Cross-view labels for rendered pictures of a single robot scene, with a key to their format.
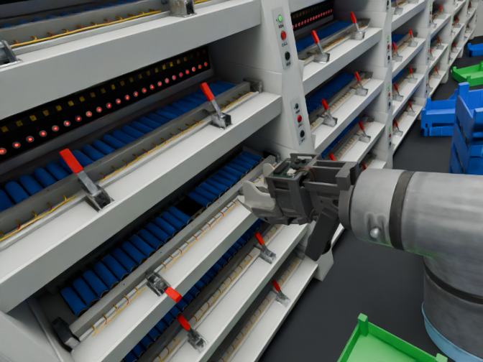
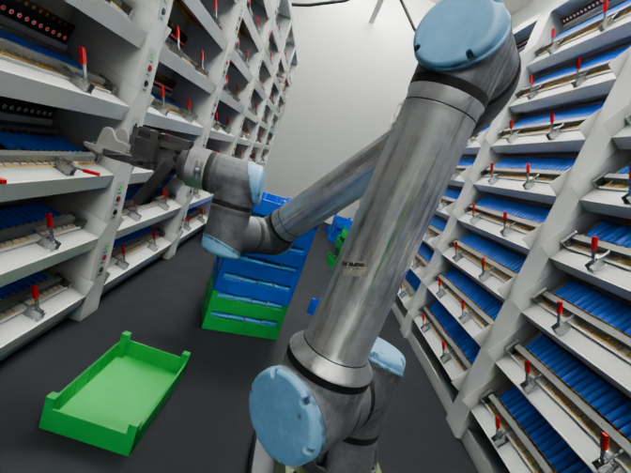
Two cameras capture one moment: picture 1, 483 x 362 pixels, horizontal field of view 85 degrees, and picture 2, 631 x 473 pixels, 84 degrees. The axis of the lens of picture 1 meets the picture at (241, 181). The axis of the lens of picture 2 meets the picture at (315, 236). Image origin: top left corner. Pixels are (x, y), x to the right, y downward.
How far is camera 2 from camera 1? 56 cm
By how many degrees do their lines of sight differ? 55
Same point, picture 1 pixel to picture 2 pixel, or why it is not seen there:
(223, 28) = (119, 27)
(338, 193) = (179, 151)
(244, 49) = (113, 54)
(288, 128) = not seen: hidden behind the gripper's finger
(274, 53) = (139, 73)
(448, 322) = (216, 224)
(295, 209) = (146, 155)
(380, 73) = not seen: hidden behind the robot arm
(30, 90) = not seen: outside the picture
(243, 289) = (11, 260)
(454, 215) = (232, 164)
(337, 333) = (90, 358)
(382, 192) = (205, 152)
